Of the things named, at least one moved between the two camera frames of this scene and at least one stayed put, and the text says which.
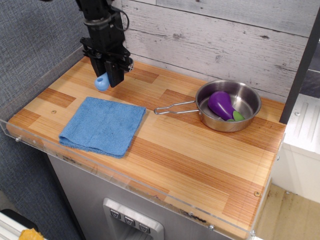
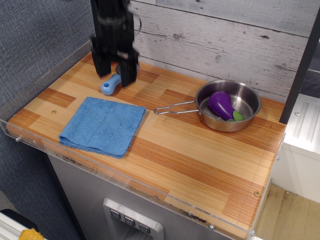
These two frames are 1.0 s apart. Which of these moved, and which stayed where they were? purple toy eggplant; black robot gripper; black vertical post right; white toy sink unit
Moved: black robot gripper
Stayed: black vertical post right; white toy sink unit; purple toy eggplant
